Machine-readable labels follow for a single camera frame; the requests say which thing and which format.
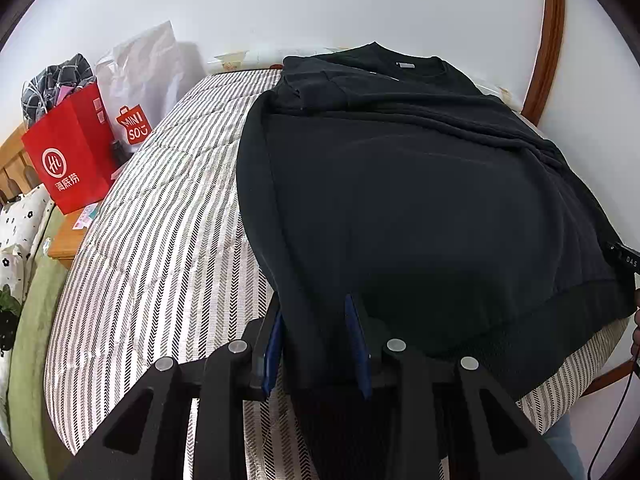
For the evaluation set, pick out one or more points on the red paper bag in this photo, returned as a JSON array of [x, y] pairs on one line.
[[70, 145]]

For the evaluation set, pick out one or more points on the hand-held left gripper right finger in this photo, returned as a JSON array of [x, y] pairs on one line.
[[357, 355]]

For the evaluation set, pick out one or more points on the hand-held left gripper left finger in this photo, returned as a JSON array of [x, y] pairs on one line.
[[272, 360]]

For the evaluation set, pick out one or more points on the wooden nightstand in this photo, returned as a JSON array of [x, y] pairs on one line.
[[67, 245]]

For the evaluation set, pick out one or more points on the brown wooden bed rail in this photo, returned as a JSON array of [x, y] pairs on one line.
[[612, 372]]

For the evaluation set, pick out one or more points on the plaid cloth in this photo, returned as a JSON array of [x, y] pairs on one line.
[[55, 80]]

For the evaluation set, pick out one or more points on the pink packet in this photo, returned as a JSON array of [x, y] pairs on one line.
[[87, 215]]

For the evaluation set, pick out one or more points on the person's blue jeans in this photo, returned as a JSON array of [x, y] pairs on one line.
[[565, 450]]

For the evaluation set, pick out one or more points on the black sweatshirt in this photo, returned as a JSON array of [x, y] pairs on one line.
[[400, 210]]

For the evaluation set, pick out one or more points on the green blanket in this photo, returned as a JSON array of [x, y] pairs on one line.
[[35, 335]]

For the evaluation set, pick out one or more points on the white plastic bag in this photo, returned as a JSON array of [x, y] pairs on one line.
[[145, 70]]

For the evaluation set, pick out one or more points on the white box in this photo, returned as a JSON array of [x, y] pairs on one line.
[[227, 61]]

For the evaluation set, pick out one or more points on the cream box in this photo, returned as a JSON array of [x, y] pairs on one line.
[[503, 95]]

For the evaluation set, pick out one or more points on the person's right hand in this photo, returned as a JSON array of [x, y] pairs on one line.
[[636, 330]]

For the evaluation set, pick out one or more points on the striped bed quilt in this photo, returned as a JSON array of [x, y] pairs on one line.
[[150, 260]]

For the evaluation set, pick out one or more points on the wooden headboard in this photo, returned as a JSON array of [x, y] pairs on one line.
[[12, 160]]

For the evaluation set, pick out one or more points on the brown wooden door frame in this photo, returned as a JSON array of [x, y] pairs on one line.
[[547, 35]]

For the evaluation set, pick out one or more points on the white floral pillow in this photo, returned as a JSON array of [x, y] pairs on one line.
[[20, 215]]

